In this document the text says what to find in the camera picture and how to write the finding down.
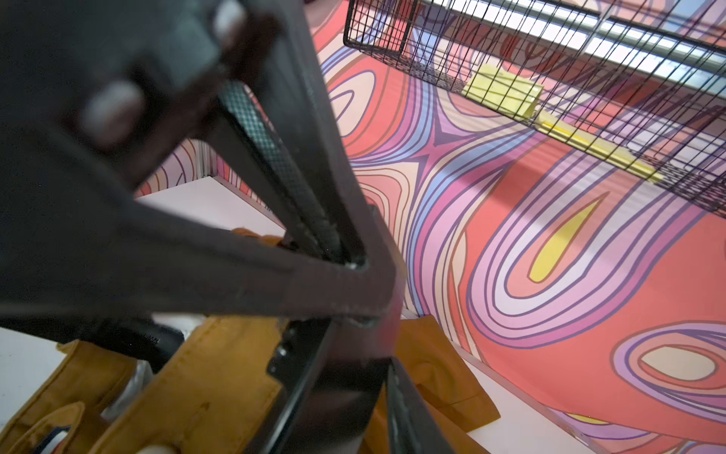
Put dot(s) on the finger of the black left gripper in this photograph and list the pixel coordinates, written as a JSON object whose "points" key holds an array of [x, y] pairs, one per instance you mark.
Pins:
{"points": [[89, 265]]}

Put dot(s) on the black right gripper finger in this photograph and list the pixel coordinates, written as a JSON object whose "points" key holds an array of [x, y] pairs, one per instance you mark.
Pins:
{"points": [[412, 428]]}

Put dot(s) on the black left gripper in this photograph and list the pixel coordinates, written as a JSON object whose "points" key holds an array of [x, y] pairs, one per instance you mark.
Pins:
{"points": [[96, 94]]}

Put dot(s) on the black leather belt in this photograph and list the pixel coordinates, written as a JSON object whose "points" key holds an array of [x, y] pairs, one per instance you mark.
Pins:
{"points": [[279, 134]]}

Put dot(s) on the mustard brown trousers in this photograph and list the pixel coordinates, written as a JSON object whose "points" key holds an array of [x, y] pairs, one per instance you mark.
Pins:
{"points": [[214, 394]]}

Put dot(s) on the yellow sticky notes pad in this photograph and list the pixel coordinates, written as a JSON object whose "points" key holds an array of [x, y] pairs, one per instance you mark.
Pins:
{"points": [[504, 92]]}

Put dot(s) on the black wire basket back wall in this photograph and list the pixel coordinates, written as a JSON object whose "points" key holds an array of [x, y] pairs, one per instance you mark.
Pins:
{"points": [[640, 84]]}

